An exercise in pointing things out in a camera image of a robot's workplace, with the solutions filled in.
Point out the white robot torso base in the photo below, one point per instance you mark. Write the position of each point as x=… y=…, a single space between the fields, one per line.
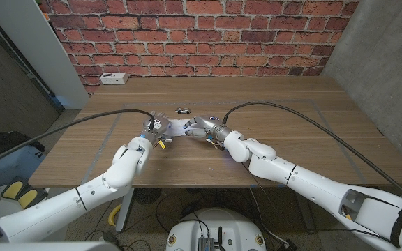
x=218 y=223

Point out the yellow black foot pedal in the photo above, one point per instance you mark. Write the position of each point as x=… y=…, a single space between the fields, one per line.
x=27 y=198
x=12 y=189

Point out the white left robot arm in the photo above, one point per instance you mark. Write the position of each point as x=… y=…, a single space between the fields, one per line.
x=82 y=198

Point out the round black floor fan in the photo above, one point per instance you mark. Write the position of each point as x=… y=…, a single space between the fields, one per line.
x=148 y=195

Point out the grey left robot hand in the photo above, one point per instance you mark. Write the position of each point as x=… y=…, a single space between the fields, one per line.
x=157 y=125

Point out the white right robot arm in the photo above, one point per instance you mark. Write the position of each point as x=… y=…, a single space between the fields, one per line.
x=309 y=181

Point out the red brick printed backdrop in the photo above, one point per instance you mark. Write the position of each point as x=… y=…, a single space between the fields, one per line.
x=201 y=42

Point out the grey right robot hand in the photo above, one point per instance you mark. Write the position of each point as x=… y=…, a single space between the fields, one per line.
x=208 y=125

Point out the black antenna on torso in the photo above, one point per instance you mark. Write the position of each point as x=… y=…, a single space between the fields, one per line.
x=220 y=237

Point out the dark metal door frame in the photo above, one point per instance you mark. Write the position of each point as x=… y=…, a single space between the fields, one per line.
x=30 y=75

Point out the white table leg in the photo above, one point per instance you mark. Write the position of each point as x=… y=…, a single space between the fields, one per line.
x=125 y=213

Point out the white robot body edge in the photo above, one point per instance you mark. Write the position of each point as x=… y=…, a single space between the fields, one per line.
x=47 y=247

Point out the white power strip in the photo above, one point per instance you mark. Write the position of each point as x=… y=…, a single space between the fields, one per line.
x=113 y=78

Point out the black floor plug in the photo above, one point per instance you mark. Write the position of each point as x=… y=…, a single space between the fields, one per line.
x=288 y=244

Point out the white wall panel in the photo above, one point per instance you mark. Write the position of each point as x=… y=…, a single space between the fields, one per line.
x=40 y=52

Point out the grey box on torso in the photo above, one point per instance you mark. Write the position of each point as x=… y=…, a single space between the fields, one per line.
x=206 y=244

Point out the blue storage bin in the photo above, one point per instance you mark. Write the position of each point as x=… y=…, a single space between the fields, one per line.
x=9 y=165

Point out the white tissue sheet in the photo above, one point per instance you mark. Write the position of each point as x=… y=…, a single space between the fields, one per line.
x=178 y=127

